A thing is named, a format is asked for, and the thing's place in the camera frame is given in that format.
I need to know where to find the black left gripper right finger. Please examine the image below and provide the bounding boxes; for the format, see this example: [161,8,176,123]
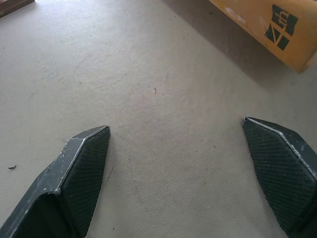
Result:
[242,117,317,234]

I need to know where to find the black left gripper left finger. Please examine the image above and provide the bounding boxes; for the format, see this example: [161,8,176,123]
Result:
[0,125,110,238]

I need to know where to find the yellow box with black logo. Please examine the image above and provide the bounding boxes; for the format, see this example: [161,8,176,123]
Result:
[208,0,317,73]

